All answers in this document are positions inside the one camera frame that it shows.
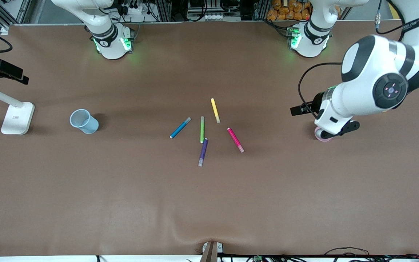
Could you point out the purple marker pen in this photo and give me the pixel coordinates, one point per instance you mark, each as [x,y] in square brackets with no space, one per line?
[203,152]

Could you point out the orange packaged goods pile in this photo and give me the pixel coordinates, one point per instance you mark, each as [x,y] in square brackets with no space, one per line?
[287,11]

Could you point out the light blue plastic cup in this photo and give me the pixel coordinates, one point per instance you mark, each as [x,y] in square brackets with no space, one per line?
[86,123]

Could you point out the blue marker pen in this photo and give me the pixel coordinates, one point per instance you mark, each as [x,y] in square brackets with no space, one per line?
[180,127]

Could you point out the yellow marker pen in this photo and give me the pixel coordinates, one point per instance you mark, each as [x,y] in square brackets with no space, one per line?
[215,110]

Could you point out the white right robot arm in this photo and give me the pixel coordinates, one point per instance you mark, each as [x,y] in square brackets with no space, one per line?
[109,45]

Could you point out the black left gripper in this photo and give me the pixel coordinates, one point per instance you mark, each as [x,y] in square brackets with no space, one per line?
[315,102]

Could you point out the metal table clamp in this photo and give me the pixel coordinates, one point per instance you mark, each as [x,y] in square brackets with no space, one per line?
[211,251]

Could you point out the aluminium frame post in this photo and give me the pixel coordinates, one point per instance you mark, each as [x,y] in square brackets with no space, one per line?
[7,12]

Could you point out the pink plastic cup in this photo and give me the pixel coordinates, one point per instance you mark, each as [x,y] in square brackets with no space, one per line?
[320,136]

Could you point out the white desk lamp stand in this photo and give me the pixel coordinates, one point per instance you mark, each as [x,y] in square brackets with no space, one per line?
[17,119]

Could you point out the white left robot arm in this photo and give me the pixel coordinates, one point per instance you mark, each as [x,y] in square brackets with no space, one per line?
[373,83]

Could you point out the white power strip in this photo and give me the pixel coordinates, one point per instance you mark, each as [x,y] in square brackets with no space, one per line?
[134,10]

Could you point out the green marker pen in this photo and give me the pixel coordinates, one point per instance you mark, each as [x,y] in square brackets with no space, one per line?
[202,130]

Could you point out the pink marker pen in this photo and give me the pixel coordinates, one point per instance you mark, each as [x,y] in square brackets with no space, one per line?
[235,139]

